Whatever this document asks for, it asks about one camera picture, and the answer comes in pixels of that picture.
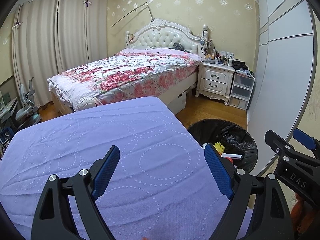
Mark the grey desk chair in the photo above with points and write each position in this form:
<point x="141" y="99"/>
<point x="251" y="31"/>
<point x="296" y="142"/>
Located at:
<point x="28" y="115"/>

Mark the floral quilt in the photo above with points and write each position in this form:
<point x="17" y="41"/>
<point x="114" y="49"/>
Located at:
<point x="130" y="74"/>

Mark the white nightstand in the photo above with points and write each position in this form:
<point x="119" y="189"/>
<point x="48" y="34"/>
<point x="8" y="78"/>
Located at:
<point x="215" y="81"/>

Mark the white wardrobe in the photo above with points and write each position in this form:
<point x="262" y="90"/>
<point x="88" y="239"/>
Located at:
<point x="284" y="74"/>

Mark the yellow foam fruit net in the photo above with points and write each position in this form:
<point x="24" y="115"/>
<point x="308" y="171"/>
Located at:
<point x="219" y="147"/>

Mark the white tufted headboard bed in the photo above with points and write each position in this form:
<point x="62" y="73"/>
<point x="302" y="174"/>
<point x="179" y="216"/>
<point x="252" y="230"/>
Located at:
<point x="158" y="33"/>

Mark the black lined trash bin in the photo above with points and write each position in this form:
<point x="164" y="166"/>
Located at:
<point x="234" y="138"/>

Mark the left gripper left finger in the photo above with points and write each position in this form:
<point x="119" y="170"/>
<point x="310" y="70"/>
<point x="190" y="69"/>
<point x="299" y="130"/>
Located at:
<point x="53" y="217"/>

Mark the beige curtains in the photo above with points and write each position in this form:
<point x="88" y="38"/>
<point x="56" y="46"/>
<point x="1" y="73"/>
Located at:
<point x="52" y="36"/>

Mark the clear plastic drawer unit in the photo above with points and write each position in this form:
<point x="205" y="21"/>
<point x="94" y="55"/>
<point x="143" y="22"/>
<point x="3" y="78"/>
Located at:
<point x="241" y="90"/>

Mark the clutter on nightstand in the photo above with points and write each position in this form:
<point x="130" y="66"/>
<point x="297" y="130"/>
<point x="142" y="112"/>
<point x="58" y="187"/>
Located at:
<point x="212" y="55"/>

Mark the purple quilted bed cover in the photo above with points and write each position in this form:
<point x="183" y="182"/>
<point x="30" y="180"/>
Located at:
<point x="144" y="171"/>

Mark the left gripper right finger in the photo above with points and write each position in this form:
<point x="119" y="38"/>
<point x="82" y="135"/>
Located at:
<point x="270" y="216"/>

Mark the white storage box under bed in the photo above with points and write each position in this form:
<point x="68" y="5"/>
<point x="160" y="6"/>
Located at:
<point x="178" y="104"/>

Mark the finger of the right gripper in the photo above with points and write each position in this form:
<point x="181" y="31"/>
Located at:
<point x="304" y="139"/>
<point x="279" y="145"/>

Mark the white green cream tube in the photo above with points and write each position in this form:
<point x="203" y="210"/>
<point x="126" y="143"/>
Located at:
<point x="232" y="156"/>

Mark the dark clothes on pillow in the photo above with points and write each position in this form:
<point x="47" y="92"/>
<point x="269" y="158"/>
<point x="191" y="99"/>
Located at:
<point x="178" y="46"/>

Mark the study desk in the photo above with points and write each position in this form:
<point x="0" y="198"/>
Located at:
<point x="7" y="114"/>

